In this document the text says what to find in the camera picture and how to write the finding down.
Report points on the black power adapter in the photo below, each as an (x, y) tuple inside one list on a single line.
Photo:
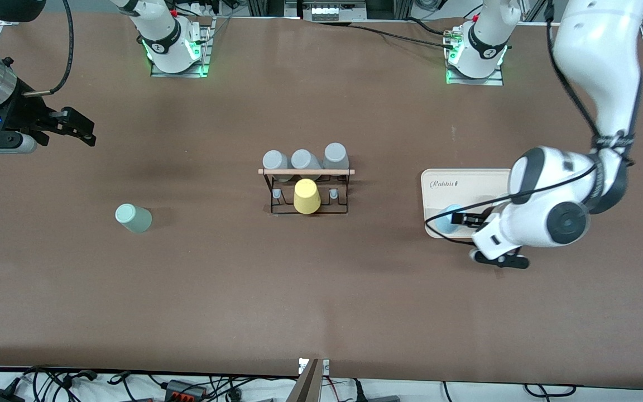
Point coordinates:
[(0, 396)]

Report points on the beige tray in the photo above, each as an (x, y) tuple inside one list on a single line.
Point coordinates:
[(455, 190)]

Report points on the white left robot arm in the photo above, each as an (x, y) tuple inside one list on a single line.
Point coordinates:
[(600, 56)]

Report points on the yellow cup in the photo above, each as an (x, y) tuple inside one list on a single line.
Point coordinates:
[(307, 198)]

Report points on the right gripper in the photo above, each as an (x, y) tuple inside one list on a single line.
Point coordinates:
[(22, 114)]

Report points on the grey electrical box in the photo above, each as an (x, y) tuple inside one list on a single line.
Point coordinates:
[(332, 11)]

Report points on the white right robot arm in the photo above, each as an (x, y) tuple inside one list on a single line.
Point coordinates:
[(168, 28)]

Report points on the black orange connector block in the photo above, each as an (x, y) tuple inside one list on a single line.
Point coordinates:
[(182, 389)]

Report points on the grey cup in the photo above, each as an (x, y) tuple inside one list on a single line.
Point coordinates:
[(336, 155), (303, 159), (274, 160)]

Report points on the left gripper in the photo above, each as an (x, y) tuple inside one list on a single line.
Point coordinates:
[(476, 219)]

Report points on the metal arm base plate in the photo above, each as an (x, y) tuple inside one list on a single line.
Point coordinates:
[(179, 74), (478, 82)]

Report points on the light blue cup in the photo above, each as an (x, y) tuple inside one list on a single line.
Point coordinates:
[(444, 224)]

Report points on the mint green cup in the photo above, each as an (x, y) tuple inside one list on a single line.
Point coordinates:
[(134, 219)]

